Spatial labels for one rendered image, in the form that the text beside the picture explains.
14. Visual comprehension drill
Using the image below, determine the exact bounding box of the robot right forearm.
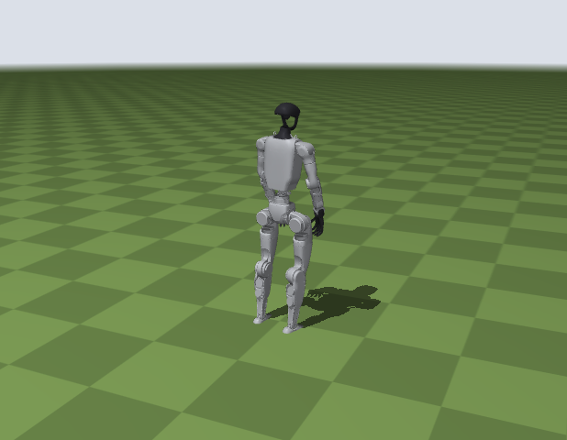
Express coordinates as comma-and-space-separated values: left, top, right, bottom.
310, 177, 325, 215

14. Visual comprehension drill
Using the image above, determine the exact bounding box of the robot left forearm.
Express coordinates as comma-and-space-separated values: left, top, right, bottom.
260, 177, 275, 203

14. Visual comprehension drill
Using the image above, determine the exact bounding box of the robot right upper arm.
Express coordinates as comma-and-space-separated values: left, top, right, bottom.
295, 141, 319, 190

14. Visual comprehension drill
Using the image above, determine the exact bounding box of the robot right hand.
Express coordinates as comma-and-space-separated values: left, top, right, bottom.
311, 209, 324, 237

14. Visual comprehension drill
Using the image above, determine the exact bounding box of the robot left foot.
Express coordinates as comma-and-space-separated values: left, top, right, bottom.
253, 313, 272, 324

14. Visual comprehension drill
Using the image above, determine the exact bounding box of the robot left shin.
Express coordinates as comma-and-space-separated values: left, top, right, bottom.
254, 261, 272, 319

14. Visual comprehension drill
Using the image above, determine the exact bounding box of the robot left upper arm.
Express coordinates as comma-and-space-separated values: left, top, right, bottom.
256, 136, 268, 180

